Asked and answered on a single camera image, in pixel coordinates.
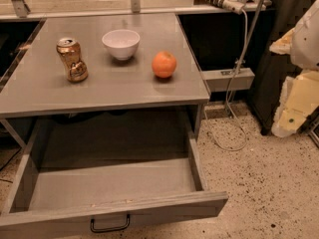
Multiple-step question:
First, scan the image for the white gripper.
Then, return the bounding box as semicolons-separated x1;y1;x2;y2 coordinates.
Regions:
269;0;319;137

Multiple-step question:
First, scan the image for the crushed orange soda can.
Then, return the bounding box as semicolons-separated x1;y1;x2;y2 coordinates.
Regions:
56;37;88;83

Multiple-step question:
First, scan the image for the grey open drawer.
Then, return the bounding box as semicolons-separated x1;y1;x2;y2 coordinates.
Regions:
0;108;227;239

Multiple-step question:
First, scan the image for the dark cabinet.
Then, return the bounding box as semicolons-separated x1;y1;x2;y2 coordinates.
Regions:
247;0;315;135

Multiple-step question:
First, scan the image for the orange fruit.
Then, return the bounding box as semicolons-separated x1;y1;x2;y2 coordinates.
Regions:
152;51;177;79

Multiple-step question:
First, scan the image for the white ceramic bowl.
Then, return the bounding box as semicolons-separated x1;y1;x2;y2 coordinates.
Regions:
102;29;141;61

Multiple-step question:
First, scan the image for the grey cabinet counter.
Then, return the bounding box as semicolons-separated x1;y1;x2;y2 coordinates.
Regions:
0;13;209;119

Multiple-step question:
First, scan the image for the grey side shelf bracket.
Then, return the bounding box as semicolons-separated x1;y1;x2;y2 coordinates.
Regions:
201;68;255;93

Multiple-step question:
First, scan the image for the white power cable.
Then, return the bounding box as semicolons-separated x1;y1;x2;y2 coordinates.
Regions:
202;8;250;152

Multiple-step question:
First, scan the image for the black drawer handle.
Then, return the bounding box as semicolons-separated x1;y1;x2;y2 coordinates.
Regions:
90;214;131;234

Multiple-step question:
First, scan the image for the metal rail frame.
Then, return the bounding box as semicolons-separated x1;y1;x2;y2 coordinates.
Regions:
0;0;273;21

